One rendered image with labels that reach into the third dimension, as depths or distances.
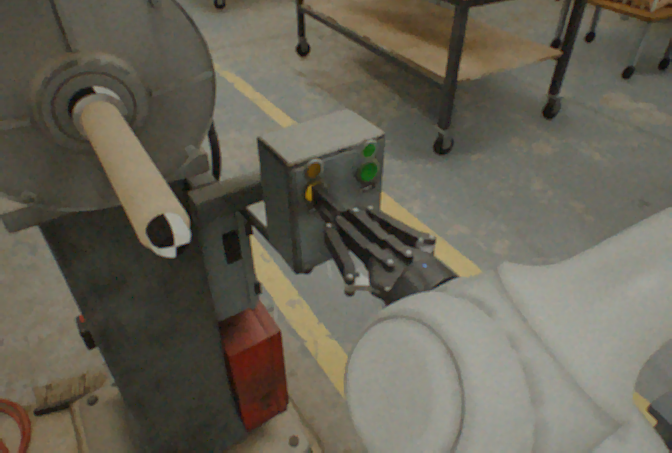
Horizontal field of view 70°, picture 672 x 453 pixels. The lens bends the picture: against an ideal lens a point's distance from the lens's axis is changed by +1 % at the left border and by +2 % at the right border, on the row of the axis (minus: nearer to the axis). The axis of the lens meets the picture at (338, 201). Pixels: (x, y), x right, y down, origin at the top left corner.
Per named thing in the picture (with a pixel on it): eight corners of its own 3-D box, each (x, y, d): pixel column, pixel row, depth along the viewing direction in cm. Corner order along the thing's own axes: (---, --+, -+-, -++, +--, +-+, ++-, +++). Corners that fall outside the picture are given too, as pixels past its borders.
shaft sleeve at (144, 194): (83, 137, 42) (77, 103, 41) (122, 133, 44) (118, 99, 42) (140, 255, 30) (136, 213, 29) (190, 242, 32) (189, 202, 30)
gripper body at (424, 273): (403, 350, 49) (351, 292, 55) (463, 314, 52) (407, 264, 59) (409, 300, 44) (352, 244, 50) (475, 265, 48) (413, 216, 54)
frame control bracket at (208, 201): (190, 211, 72) (185, 190, 70) (300, 173, 80) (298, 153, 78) (200, 225, 69) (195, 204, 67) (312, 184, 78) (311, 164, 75)
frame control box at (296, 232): (210, 233, 89) (182, 106, 74) (308, 195, 99) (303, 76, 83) (270, 320, 73) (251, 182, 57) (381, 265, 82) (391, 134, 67)
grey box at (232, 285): (191, 282, 107) (125, 35, 74) (235, 263, 111) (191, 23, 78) (217, 327, 97) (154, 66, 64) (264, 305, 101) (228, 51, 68)
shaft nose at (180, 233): (146, 248, 30) (143, 217, 29) (184, 239, 32) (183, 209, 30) (156, 267, 29) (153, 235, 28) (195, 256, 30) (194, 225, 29)
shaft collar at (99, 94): (71, 136, 44) (63, 87, 41) (125, 130, 46) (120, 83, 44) (76, 145, 42) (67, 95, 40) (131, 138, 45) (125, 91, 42)
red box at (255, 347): (208, 359, 131) (182, 263, 109) (250, 338, 137) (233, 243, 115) (247, 435, 115) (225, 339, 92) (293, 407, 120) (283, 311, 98)
